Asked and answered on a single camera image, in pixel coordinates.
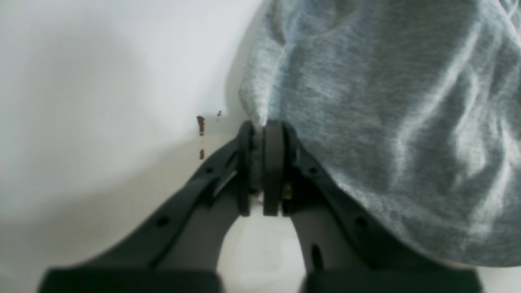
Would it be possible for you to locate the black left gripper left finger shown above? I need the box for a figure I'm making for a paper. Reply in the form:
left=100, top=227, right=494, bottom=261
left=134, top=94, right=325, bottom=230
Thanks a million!
left=39, top=122, right=254, bottom=293

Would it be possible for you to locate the red tape rectangle marking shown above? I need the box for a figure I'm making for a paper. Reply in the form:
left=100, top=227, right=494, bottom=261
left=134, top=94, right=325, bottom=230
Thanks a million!
left=197, top=110, right=223, bottom=161

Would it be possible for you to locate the grey t-shirt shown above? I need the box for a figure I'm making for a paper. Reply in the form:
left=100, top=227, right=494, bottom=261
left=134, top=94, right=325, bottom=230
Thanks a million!
left=239, top=0, right=521, bottom=267

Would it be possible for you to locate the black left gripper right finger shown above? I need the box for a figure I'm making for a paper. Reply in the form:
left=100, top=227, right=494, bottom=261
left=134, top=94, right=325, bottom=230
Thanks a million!
left=263, top=120, right=483, bottom=293

